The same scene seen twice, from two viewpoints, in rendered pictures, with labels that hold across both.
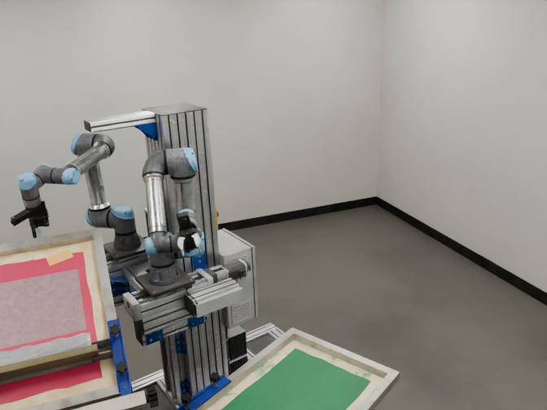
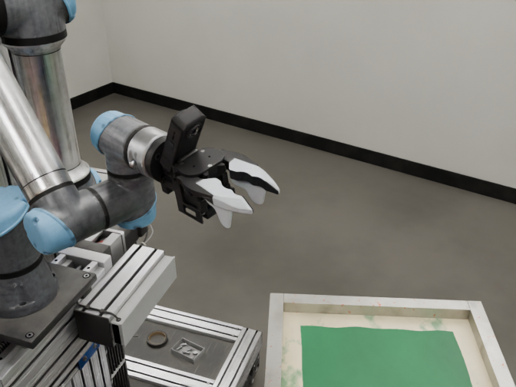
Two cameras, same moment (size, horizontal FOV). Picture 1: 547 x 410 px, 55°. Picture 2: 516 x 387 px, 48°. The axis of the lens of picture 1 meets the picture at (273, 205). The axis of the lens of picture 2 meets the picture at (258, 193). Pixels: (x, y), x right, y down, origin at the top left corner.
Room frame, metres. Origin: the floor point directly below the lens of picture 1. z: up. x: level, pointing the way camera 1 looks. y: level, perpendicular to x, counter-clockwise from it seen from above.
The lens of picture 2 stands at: (1.26, 0.70, 2.06)
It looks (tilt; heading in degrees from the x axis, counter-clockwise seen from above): 31 degrees down; 324
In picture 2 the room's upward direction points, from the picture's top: straight up
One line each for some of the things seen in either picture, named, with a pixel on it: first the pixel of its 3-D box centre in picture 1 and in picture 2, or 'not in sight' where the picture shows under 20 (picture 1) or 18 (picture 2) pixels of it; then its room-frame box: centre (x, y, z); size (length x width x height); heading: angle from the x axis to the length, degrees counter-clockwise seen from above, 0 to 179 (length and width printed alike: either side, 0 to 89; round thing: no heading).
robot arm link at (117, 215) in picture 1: (122, 218); not in sight; (2.72, 0.84, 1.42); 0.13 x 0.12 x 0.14; 75
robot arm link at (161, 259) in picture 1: (162, 247); (7, 226); (2.31, 0.54, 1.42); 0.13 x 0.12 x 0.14; 101
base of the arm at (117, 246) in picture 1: (126, 237); not in sight; (2.72, 0.83, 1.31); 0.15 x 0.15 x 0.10
